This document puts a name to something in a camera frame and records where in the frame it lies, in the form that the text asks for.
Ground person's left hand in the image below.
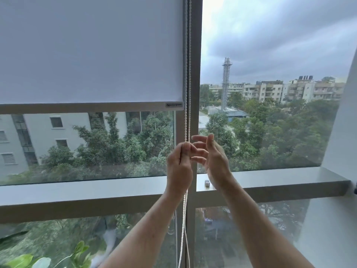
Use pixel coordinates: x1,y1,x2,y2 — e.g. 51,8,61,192
166,141,199,197

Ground person's right hand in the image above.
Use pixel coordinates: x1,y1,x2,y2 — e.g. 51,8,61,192
190,134,235,190

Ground white beaded blind chain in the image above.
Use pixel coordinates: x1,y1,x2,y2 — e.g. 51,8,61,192
177,0,193,268

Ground white roller blind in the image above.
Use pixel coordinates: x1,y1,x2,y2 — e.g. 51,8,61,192
0,0,185,111

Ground person's left forearm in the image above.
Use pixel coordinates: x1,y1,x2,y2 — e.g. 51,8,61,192
97,189,193,268

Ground person's right forearm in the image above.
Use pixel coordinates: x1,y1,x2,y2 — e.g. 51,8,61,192
210,175,316,268

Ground group of green trees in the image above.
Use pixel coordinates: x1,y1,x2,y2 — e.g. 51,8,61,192
0,83,341,185

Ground metal lattice tower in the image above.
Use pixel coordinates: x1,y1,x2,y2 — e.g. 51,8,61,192
221,56,233,109

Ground row of apartment buildings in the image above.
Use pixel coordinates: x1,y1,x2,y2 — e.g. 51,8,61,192
209,75,346,105

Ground white office building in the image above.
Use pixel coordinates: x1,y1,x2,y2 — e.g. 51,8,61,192
0,112,129,176

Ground green leafy potted plant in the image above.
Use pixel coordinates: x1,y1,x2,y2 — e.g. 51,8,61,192
0,230,93,268

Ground grey window frame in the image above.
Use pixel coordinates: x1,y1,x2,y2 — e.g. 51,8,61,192
0,0,357,268

